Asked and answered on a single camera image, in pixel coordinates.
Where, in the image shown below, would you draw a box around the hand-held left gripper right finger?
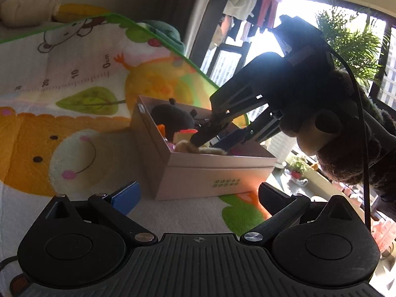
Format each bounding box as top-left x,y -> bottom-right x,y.
241,181 -> 357,248

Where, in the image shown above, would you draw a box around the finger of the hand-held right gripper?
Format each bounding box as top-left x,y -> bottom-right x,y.
189,51 -> 290,148
213,110 -> 284,150

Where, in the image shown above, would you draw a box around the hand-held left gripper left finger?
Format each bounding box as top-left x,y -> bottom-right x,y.
43,180 -> 158,248

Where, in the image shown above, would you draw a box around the yellow fuzzy pouch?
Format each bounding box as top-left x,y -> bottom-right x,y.
174,140 -> 228,156

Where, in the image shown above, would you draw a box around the pink cardboard box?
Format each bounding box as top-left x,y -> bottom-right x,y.
130,95 -> 277,201

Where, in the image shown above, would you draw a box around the pale yellow camera keychain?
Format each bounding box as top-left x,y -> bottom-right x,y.
173,129 -> 199,145

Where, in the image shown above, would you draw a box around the black plush toy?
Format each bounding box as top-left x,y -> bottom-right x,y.
151,98 -> 199,137

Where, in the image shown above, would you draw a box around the tall green palm plant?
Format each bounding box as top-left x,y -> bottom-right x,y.
315,5 -> 391,85

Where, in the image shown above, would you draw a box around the hanging clothes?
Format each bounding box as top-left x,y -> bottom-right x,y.
213,0 -> 286,43

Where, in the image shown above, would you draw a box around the green plush cushion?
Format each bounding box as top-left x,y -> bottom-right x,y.
139,20 -> 186,55

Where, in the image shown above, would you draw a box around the cartoon printed play mat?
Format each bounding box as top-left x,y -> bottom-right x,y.
0,13 -> 270,285

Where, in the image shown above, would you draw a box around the long yellow pillow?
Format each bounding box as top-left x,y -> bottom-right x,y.
51,3 -> 111,24

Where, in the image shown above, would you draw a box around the cream pillow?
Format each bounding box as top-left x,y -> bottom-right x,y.
0,0 -> 63,28

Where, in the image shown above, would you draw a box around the black cable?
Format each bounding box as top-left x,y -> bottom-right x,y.
322,34 -> 372,233

